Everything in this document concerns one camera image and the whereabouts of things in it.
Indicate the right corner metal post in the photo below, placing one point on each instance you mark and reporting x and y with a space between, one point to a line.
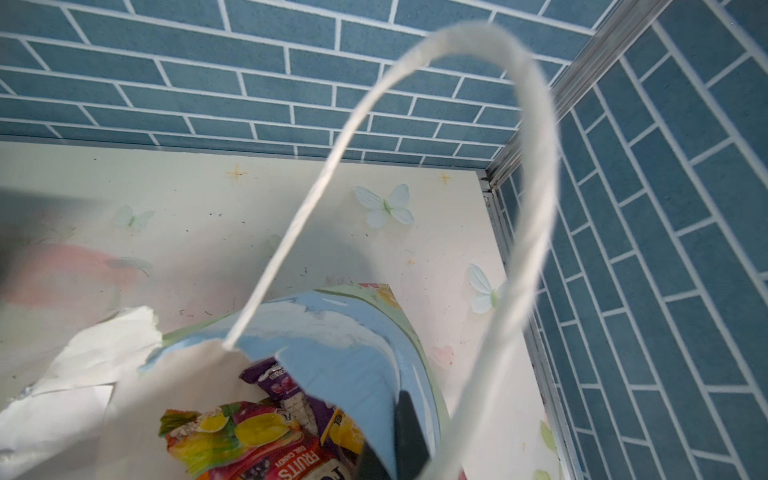
616 30

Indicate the purple snack packet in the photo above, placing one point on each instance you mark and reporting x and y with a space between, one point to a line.
330 424

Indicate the colourful paper gift bag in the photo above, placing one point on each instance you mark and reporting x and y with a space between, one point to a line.
137 281

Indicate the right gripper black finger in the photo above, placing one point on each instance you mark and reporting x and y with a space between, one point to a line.
411 452

